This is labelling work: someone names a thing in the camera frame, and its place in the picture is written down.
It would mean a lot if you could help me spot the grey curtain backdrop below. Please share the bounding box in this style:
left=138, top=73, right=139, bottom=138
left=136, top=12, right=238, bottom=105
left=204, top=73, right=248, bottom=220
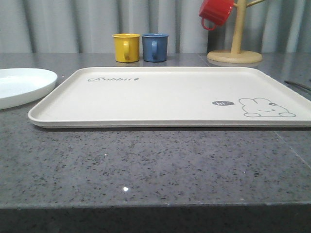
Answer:
left=0, top=0, right=311, bottom=53

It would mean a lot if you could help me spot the white round plate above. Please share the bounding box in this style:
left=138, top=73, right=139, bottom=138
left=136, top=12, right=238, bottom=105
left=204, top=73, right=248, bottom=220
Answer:
left=0, top=68, right=57, bottom=109

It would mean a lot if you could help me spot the silver metal fork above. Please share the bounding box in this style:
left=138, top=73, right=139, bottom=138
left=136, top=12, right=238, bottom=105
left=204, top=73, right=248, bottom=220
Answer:
left=284, top=80, right=311, bottom=91

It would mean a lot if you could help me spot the cream rabbit serving tray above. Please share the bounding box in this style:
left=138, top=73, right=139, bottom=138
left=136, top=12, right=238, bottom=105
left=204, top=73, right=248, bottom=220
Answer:
left=28, top=67, right=311, bottom=128

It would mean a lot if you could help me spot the blue enamel mug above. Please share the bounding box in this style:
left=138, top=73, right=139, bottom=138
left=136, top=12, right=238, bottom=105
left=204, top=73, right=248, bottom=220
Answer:
left=142, top=33, right=169, bottom=62

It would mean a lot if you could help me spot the wooden mug tree stand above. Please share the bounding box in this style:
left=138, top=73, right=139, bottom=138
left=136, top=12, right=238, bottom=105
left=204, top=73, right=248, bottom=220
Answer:
left=207, top=0, right=264, bottom=64

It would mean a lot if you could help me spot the red enamel mug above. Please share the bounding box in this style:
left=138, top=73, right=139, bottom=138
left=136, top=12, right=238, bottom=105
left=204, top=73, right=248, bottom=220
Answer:
left=199, top=0, right=235, bottom=31

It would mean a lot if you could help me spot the yellow enamel mug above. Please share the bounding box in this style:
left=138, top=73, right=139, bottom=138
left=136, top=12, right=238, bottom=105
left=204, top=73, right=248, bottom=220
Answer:
left=112, top=33, right=140, bottom=63

